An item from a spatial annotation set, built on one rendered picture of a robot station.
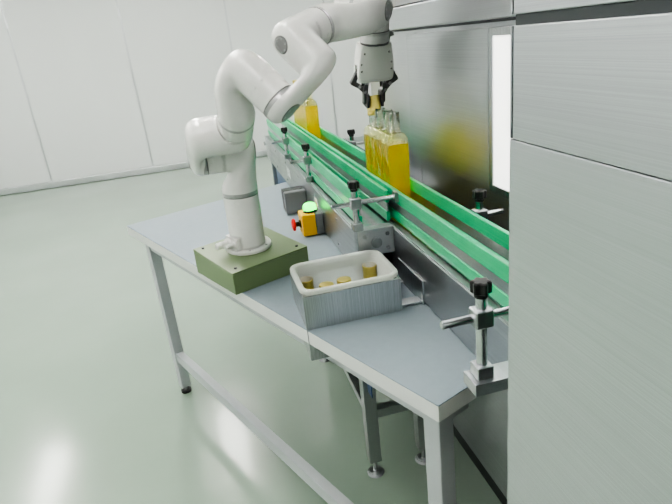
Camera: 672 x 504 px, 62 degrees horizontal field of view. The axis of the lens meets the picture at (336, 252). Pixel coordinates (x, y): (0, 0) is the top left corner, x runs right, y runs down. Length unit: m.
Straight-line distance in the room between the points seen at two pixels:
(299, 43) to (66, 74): 6.24
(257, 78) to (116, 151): 6.21
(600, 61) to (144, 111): 6.99
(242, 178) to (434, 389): 0.75
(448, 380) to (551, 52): 0.70
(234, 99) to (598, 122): 0.95
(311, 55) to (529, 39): 0.78
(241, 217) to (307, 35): 0.52
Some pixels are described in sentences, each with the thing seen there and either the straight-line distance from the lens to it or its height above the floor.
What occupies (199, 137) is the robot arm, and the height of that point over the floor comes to 1.15.
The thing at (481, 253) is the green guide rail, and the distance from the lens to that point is 1.02.
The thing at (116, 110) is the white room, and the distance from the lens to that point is 7.31.
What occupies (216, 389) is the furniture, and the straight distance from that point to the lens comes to 2.13.
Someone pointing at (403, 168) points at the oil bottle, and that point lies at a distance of 1.47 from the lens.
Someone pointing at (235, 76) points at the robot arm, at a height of 1.28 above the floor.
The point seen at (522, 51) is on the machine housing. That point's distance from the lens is 0.48.
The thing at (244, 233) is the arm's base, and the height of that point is 0.87.
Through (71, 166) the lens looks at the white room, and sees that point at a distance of 7.49.
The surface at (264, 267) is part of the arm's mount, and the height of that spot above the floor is 0.80.
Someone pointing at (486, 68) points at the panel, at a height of 1.24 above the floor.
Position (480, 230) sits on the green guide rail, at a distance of 1.18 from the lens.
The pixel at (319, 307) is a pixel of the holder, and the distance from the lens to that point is 1.21.
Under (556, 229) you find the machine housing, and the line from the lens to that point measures 0.47.
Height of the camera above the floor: 1.34
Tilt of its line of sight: 21 degrees down
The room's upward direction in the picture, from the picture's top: 6 degrees counter-clockwise
